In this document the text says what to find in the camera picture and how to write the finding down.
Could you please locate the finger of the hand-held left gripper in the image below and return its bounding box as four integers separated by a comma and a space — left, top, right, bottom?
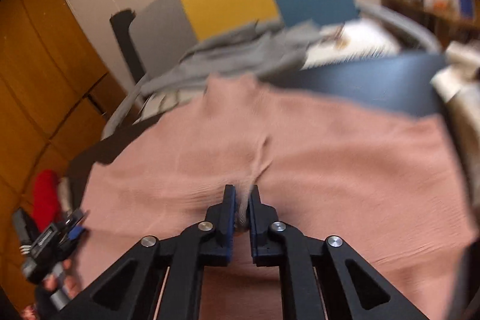
62, 209, 89, 229
65, 226, 86, 242

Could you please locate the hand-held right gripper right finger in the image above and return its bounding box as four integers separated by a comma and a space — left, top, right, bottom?
248, 184, 430, 320

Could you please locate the grey cloth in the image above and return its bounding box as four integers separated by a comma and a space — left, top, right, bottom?
140, 20, 323, 99

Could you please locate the pink knitted sweater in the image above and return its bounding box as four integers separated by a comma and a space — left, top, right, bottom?
79, 74, 473, 320

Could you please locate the person's left hand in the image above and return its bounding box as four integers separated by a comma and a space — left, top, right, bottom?
41, 259, 84, 300

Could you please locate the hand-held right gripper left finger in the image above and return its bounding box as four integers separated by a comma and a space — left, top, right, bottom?
49, 184, 237, 320

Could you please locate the beige cloth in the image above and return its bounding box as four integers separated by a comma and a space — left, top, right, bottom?
431, 43, 480, 193

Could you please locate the wooden desk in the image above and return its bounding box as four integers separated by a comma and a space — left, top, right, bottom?
380, 0, 480, 47

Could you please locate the white printed cushion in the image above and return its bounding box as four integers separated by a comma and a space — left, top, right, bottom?
139, 22, 402, 122

